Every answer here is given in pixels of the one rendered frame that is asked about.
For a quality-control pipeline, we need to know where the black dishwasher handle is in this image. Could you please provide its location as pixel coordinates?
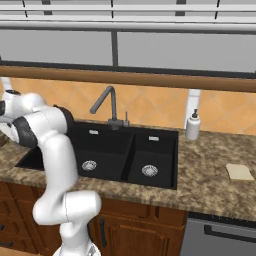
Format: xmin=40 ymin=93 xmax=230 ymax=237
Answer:
xmin=203 ymin=224 xmax=256 ymax=244

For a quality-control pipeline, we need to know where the brown drawer front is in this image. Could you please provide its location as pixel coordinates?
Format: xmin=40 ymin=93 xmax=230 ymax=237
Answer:
xmin=99 ymin=197 xmax=188 ymax=228

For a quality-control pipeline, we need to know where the beige sponge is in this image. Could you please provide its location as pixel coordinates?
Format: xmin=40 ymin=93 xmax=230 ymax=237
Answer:
xmin=225 ymin=163 xmax=256 ymax=182

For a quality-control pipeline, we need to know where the black cupboard door handle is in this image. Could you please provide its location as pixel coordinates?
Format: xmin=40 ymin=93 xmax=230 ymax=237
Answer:
xmin=99 ymin=217 xmax=108 ymax=248

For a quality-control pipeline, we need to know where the black double sink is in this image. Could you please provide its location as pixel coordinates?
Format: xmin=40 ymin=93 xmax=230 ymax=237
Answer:
xmin=15 ymin=119 xmax=180 ymax=191

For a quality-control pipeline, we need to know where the white soap dispenser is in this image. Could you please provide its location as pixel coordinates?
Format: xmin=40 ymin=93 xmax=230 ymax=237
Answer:
xmin=185 ymin=108 xmax=202 ymax=141

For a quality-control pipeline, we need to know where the brown cupboard door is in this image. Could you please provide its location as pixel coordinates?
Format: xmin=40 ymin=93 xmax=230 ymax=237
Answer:
xmin=89 ymin=213 xmax=186 ymax=256

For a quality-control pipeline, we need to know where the brown wooden window sill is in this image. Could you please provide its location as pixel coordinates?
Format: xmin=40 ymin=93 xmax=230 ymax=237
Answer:
xmin=0 ymin=65 xmax=256 ymax=94

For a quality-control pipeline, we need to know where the grey dishwasher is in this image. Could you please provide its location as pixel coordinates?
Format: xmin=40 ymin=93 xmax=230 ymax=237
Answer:
xmin=178 ymin=211 xmax=256 ymax=256

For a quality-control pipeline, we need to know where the dark grey tap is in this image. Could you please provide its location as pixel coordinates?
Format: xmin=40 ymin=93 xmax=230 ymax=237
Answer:
xmin=89 ymin=85 xmax=131 ymax=131

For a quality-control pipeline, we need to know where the brown drawer stack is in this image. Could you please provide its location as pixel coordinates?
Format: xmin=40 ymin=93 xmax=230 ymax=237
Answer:
xmin=0 ymin=180 xmax=63 ymax=256

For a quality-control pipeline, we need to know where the window with grey frame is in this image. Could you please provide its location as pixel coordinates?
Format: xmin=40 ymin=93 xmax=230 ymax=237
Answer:
xmin=0 ymin=0 xmax=256 ymax=80

